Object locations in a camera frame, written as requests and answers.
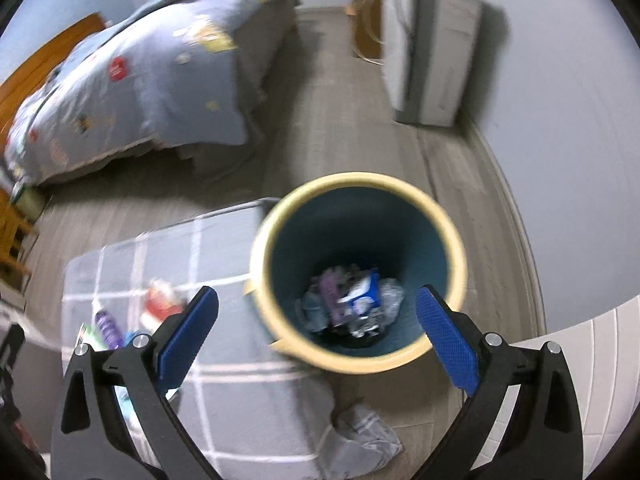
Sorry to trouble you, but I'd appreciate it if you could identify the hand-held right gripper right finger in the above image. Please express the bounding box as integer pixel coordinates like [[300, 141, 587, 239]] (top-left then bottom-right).
[[415, 284, 583, 480]]

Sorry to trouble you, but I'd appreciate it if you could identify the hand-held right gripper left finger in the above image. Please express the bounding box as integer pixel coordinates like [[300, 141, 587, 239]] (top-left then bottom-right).
[[50, 285, 221, 480]]

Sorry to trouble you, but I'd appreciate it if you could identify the red white packet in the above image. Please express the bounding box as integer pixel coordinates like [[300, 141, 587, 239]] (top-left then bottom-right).
[[140, 280, 186, 331]]

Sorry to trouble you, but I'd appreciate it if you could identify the clear plastic wrap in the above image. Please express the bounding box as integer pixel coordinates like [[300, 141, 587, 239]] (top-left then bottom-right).
[[295, 277, 406, 333]]

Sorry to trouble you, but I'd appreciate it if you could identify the purple bottle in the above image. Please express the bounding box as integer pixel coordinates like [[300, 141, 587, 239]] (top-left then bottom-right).
[[92, 309, 126, 352]]

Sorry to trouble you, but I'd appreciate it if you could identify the blue wet wipe packet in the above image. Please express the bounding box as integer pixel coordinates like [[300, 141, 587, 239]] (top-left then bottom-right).
[[337, 267, 383, 313]]

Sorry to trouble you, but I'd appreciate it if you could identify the purple packet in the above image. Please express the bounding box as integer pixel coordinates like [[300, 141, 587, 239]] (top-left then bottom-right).
[[320, 267, 351, 323]]

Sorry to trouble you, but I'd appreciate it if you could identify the teal bin with yellow rim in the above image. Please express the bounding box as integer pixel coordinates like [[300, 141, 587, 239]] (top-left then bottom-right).
[[242, 172, 468, 376]]

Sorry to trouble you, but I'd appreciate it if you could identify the grey checked blanket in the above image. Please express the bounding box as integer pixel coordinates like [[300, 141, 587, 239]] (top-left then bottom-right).
[[60, 197, 403, 480]]

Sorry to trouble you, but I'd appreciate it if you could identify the wooden chair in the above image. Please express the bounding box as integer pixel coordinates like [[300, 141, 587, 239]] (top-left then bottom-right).
[[0, 190, 41, 293]]

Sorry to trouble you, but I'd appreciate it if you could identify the green bin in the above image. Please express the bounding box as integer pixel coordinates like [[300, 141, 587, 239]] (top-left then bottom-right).
[[10, 182, 48, 223]]

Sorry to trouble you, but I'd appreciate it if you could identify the bed with blue duvet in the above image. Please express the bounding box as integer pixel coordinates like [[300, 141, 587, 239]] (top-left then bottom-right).
[[2, 0, 301, 186]]

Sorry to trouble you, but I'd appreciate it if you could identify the white air purifier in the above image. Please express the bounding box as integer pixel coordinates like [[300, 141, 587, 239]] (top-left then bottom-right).
[[380, 0, 486, 127]]

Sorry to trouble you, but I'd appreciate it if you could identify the wooden cabinet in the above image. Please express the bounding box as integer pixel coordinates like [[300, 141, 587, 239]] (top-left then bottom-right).
[[345, 0, 386, 61]]

